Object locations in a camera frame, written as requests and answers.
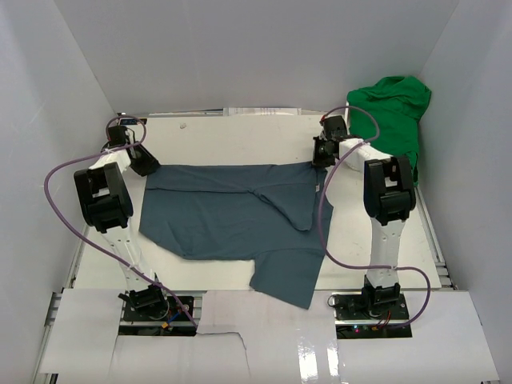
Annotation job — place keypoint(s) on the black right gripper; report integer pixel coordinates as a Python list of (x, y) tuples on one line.
[(318, 160)]

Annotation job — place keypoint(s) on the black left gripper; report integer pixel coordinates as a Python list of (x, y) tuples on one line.
[(148, 161)]

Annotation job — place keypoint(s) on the blue t shirt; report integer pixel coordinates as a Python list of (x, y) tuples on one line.
[(269, 214)]

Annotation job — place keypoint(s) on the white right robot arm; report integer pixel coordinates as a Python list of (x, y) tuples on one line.
[(388, 197)]

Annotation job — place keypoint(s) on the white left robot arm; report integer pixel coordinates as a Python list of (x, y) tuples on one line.
[(107, 206)]

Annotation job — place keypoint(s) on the black label sticker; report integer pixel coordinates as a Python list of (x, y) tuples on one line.
[(132, 121)]

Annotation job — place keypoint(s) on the white plastic basket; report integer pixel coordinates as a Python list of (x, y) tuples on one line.
[(355, 160)]

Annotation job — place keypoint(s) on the green t shirt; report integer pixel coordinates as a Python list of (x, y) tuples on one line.
[(397, 103)]

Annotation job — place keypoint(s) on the papers behind table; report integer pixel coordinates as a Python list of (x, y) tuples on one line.
[(261, 111)]

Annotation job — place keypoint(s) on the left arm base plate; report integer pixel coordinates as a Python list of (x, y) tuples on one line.
[(173, 323)]

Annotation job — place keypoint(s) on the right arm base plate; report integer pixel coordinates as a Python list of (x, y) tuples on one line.
[(353, 321)]

